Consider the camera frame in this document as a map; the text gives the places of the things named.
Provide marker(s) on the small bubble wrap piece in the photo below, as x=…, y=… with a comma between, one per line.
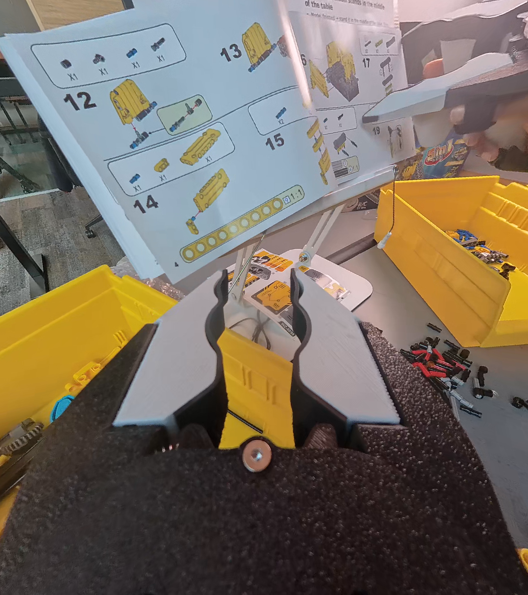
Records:
x=133, y=279

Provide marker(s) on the small toy box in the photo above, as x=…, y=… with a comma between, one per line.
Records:
x=365, y=202

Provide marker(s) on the yellow plastic bin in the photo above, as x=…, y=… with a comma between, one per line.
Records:
x=36, y=334

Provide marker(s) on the yellow divided parts bin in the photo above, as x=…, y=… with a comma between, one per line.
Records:
x=431, y=279

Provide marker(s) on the lego instruction booklet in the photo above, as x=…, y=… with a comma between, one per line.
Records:
x=106, y=139

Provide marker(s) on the black office chair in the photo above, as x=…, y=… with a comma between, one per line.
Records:
x=62, y=172

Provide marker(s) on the pile of small lego pieces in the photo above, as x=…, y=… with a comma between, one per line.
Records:
x=431, y=360

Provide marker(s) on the black angled lego connector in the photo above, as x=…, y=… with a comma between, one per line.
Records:
x=524, y=403

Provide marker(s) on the heap of grey blue lego parts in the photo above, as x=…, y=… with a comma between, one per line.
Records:
x=487, y=253

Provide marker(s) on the lego sticker sheet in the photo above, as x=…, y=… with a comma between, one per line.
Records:
x=273, y=297

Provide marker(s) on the blue round lego piece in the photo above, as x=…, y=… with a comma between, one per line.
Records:
x=62, y=409

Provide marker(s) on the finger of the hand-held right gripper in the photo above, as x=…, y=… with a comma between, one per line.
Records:
x=459, y=46
x=412, y=100

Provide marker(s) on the robot kit box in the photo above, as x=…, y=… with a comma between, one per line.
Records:
x=440, y=158

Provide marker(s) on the laminated instruction sheet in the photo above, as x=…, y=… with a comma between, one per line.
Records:
x=361, y=7

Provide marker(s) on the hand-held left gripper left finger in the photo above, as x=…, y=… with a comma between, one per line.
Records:
x=171, y=372

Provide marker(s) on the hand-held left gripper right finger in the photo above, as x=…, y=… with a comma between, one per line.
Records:
x=338, y=372

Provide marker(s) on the grey lego gear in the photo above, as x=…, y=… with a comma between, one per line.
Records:
x=20, y=439

